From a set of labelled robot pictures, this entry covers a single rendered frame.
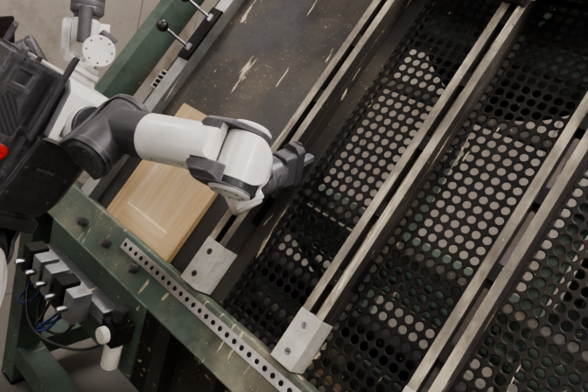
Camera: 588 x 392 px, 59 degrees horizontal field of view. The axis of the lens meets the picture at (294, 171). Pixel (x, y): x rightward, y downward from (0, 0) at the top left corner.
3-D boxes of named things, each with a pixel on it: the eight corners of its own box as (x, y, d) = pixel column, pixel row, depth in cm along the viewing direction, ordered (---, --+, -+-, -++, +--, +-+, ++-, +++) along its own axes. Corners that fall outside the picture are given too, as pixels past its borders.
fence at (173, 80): (88, 193, 169) (80, 189, 165) (256, -33, 180) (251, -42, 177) (97, 200, 166) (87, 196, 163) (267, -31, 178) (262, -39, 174)
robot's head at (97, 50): (71, 65, 110) (93, 28, 110) (70, 63, 119) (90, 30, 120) (100, 81, 113) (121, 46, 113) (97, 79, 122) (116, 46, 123)
